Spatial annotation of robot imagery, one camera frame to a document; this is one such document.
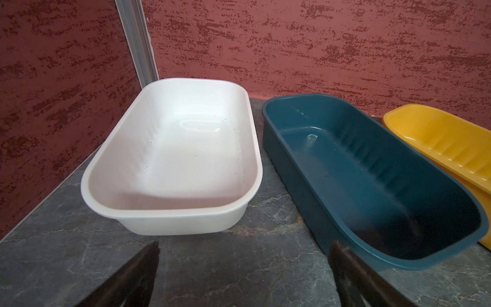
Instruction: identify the yellow plastic bin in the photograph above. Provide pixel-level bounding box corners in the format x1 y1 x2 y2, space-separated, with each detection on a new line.
363 104 490 262

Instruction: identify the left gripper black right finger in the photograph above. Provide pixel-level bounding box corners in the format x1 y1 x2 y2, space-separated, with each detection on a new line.
328 240 415 306

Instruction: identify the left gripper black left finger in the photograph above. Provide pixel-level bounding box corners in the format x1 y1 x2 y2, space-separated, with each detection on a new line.
77 241 160 306

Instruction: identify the dark teal plastic bin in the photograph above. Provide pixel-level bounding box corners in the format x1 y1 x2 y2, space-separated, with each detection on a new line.
262 94 489 271

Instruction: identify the white plastic bin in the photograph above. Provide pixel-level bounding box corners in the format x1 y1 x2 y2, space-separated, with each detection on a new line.
81 78 263 236

